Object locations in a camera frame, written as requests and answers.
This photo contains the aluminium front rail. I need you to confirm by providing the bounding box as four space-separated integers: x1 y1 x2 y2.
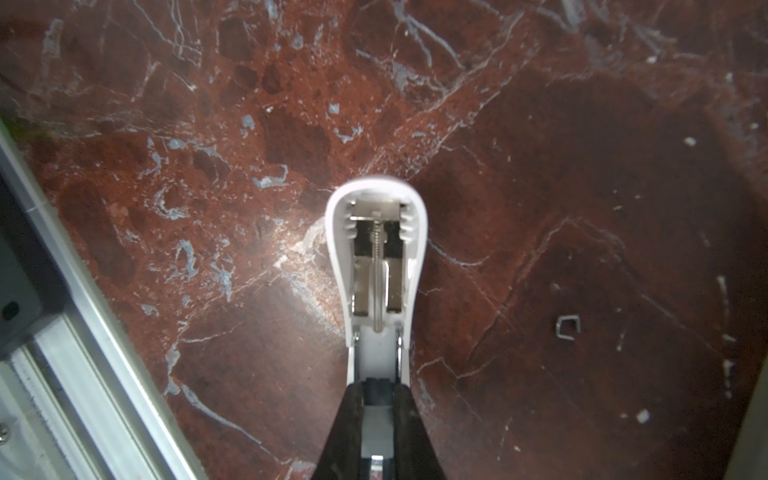
1 132 205 479

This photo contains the small white stapler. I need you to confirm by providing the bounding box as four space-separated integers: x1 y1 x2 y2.
324 176 428 479

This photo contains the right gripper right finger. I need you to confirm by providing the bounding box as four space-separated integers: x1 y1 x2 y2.
393 384 446 480

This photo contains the loose single metal staple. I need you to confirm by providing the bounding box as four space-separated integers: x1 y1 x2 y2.
554 314 581 341

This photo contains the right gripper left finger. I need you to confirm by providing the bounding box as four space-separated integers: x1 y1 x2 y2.
311 382 364 480

